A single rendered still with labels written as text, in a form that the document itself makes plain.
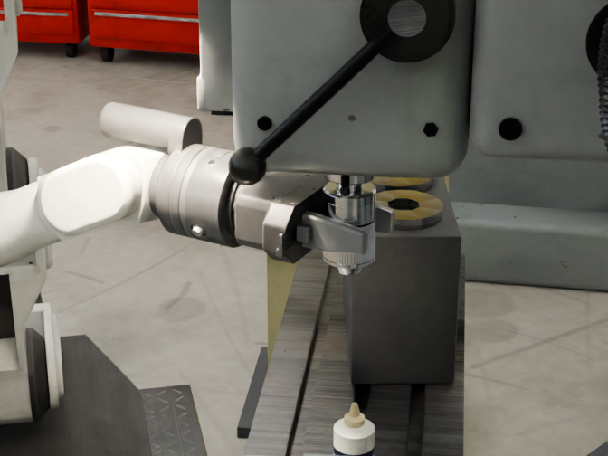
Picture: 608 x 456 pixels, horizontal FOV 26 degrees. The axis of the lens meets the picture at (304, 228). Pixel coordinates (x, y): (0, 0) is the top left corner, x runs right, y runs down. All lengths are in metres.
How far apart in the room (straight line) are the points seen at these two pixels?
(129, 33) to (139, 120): 4.73
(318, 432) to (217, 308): 2.33
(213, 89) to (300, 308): 0.62
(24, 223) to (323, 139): 0.40
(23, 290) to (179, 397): 0.75
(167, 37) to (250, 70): 4.88
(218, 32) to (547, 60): 0.28
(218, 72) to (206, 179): 0.12
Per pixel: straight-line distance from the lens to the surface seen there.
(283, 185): 1.19
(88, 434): 2.13
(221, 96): 1.12
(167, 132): 1.23
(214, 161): 1.20
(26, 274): 1.84
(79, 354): 2.36
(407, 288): 1.47
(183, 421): 2.47
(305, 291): 1.74
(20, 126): 5.31
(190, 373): 3.43
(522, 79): 1.00
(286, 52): 1.02
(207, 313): 3.72
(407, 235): 1.45
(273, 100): 1.03
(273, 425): 1.45
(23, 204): 1.34
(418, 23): 0.97
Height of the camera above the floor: 1.70
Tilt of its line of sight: 23 degrees down
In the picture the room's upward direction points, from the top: straight up
